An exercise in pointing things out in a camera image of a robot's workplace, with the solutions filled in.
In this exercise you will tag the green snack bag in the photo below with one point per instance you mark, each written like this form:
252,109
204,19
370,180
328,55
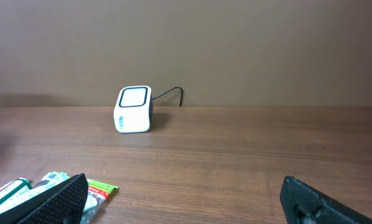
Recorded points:
98,193

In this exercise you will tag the white barcode scanner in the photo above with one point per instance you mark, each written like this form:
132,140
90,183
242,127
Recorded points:
133,109

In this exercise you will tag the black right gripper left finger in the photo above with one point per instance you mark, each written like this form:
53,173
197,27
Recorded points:
63,203

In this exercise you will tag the green white small box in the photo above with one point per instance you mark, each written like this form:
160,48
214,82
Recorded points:
19,186

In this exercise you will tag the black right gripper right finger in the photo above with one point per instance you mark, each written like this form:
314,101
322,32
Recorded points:
302,203

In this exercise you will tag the mint wet wipes pack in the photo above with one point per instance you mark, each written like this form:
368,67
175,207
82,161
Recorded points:
48,181

